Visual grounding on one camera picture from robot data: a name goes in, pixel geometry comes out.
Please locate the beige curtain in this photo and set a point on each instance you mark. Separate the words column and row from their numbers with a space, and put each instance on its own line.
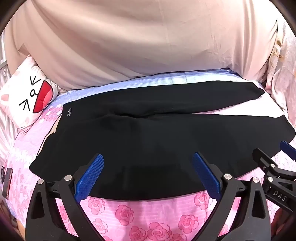
column 143, row 39

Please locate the dark rectangular object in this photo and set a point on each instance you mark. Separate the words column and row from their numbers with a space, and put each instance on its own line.
column 7, row 182

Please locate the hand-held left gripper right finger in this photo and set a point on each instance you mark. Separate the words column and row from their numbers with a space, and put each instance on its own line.
column 205, row 174

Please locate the pink floral bed sheet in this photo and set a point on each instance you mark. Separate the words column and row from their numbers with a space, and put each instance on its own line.
column 143, row 217

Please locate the white cat face pillow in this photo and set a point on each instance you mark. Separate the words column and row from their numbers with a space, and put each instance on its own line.
column 25, row 96

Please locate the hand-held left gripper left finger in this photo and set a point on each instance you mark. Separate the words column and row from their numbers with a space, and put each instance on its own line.
column 91, row 175

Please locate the black pants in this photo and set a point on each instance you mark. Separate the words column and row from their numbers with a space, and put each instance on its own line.
column 148, row 139

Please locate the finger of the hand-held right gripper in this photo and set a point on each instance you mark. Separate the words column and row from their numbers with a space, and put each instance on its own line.
column 288, row 148
column 263, row 158

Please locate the pale floral quilt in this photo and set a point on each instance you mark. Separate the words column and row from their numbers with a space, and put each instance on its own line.
column 281, row 76

